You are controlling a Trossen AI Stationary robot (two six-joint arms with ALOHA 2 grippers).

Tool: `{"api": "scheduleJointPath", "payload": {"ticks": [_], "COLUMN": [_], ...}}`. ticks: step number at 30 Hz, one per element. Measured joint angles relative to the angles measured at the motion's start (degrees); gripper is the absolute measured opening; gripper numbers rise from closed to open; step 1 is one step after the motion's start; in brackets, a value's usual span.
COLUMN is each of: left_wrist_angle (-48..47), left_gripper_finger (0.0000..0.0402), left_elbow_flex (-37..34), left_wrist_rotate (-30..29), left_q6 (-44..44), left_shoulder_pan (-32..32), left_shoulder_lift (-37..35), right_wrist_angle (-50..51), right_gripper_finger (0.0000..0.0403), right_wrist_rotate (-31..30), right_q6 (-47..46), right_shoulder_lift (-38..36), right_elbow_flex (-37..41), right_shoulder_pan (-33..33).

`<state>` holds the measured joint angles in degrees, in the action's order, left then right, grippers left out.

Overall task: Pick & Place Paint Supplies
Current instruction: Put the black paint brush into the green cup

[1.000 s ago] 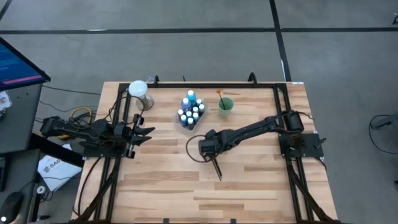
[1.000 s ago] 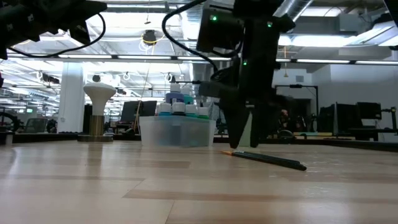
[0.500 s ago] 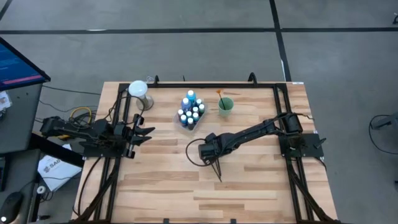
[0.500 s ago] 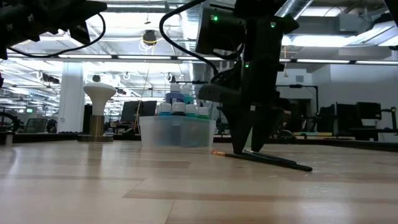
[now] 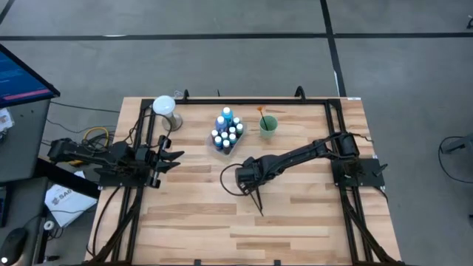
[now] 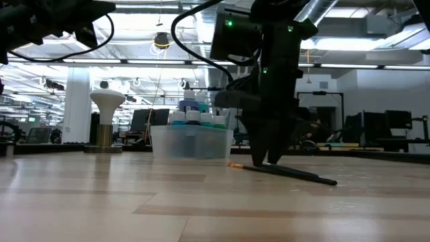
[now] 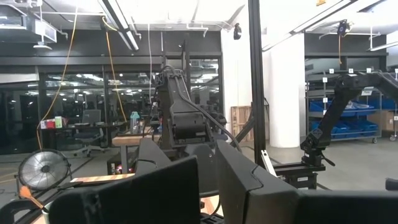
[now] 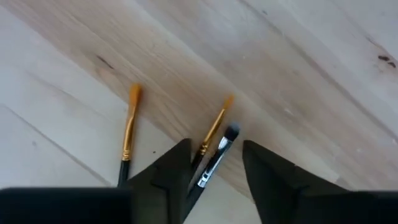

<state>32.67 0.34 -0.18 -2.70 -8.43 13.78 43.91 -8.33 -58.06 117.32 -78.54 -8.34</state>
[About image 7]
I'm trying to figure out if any wooden background table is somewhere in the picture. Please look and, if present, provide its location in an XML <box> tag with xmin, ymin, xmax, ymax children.
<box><xmin>107</xmin><ymin>134</ymin><xmax>162</xmax><ymax>175</ymax></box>

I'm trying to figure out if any round floor fan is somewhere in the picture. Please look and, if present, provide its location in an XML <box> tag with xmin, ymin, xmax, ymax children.
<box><xmin>17</xmin><ymin>148</ymin><xmax>72</xmax><ymax>192</ymax></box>

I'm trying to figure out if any white ceiling duct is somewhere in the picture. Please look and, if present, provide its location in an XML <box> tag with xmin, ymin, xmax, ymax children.
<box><xmin>0</xmin><ymin>4</ymin><xmax>57</xmax><ymax>44</ymax></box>

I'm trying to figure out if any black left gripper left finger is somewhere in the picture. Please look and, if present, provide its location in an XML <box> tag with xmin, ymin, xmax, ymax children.
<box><xmin>48</xmin><ymin>138</ymin><xmax>200</xmax><ymax>224</ymax></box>

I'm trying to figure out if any shelf with blue bins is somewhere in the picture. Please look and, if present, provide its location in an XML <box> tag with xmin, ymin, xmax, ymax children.
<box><xmin>306</xmin><ymin>67</ymin><xmax>398</xmax><ymax>144</ymax></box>

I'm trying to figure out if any wooden pallet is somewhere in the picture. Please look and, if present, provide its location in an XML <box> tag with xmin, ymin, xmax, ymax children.
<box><xmin>230</xmin><ymin>105</ymin><xmax>253</xmax><ymax>142</ymax></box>

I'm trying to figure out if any black security camera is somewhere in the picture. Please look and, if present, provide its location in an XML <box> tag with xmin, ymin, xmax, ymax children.
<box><xmin>233</xmin><ymin>22</ymin><xmax>243</xmax><ymax>40</ymax></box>

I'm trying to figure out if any black aluminium table frame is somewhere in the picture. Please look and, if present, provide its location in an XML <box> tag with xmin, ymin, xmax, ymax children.
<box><xmin>12</xmin><ymin>0</ymin><xmax>280</xmax><ymax>224</ymax></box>

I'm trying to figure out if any silver aluminium bar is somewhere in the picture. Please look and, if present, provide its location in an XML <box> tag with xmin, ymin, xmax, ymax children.
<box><xmin>260</xmin><ymin>149</ymin><xmax>278</xmax><ymax>178</ymax></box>

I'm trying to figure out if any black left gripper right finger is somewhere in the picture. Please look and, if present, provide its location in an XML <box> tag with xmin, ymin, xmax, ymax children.
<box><xmin>214</xmin><ymin>139</ymin><xmax>398</xmax><ymax>224</ymax></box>

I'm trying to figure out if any orange hanging cable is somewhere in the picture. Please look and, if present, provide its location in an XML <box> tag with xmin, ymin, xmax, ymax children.
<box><xmin>36</xmin><ymin>9</ymin><xmax>78</xmax><ymax>151</ymax></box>
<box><xmin>104</xmin><ymin>28</ymin><xmax>128</xmax><ymax>123</ymax></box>

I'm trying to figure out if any grey office chair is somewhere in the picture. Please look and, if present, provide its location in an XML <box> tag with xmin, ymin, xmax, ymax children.
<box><xmin>73</xmin><ymin>108</ymin><xmax>106</xmax><ymax>157</ymax></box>

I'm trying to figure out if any cardboard box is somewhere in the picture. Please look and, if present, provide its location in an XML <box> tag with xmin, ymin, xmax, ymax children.
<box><xmin>368</xmin><ymin>110</ymin><xmax>396</xmax><ymax>132</ymax></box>

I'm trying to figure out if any dark background desk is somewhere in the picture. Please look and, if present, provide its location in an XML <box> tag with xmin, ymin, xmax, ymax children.
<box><xmin>40</xmin><ymin>121</ymin><xmax>130</xmax><ymax>149</ymax></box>

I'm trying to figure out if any blue hanging device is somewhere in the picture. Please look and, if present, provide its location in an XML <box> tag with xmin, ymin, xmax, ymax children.
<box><xmin>336</xmin><ymin>19</ymin><xmax>348</xmax><ymax>37</ymax></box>

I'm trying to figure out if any white building pillar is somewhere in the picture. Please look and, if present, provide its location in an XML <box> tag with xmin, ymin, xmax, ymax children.
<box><xmin>269</xmin><ymin>32</ymin><xmax>306</xmax><ymax>149</ymax></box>

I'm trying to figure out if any teal water bottle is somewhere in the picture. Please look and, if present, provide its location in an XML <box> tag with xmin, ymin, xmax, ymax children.
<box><xmin>129</xmin><ymin>111</ymin><xmax>141</xmax><ymax>134</ymax></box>

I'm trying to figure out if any orange fan paint brush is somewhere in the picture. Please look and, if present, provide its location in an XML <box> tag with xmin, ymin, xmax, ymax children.
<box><xmin>18</xmin><ymin>185</ymin><xmax>47</xmax><ymax>211</ymax></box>

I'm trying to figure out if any ceiling light bar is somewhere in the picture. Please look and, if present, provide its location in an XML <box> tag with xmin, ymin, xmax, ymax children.
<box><xmin>98</xmin><ymin>0</ymin><xmax>140</xmax><ymax>52</ymax></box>

